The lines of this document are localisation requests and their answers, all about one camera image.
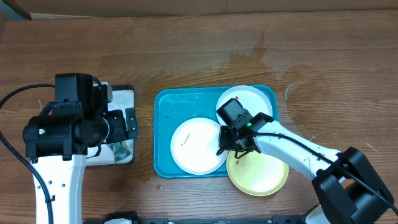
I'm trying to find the teal plastic tray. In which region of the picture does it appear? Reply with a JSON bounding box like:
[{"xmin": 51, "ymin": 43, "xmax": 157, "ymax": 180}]
[{"xmin": 153, "ymin": 84, "xmax": 279, "ymax": 179}]

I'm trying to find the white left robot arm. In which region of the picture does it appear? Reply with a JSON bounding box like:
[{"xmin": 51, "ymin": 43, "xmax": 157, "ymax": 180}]
[{"xmin": 23, "ymin": 108, "xmax": 138, "ymax": 223}]

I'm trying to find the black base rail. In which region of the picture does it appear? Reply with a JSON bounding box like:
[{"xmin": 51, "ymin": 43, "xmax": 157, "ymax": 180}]
[{"xmin": 83, "ymin": 211, "xmax": 305, "ymax": 224}]

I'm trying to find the green yellow sponge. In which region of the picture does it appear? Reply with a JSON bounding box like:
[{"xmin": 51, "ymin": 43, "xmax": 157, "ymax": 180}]
[{"xmin": 108, "ymin": 141, "xmax": 132, "ymax": 162}]

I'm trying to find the pink plate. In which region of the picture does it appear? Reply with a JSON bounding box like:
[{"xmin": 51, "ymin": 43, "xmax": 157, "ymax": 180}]
[{"xmin": 170, "ymin": 118, "xmax": 228, "ymax": 175}]

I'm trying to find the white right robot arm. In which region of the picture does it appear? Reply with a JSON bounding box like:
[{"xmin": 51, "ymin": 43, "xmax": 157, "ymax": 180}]
[{"xmin": 217, "ymin": 109, "xmax": 397, "ymax": 223}]

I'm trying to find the white plate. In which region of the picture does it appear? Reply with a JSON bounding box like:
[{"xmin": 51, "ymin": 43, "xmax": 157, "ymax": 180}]
[{"xmin": 216, "ymin": 85, "xmax": 279, "ymax": 121}]

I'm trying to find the black tray with soapy water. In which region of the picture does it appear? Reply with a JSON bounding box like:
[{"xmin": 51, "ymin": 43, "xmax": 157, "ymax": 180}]
[{"xmin": 86, "ymin": 86, "xmax": 134, "ymax": 167}]

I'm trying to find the yellow plate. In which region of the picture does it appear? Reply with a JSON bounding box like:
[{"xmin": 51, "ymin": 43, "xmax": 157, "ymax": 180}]
[{"xmin": 226, "ymin": 152, "xmax": 289, "ymax": 197}]

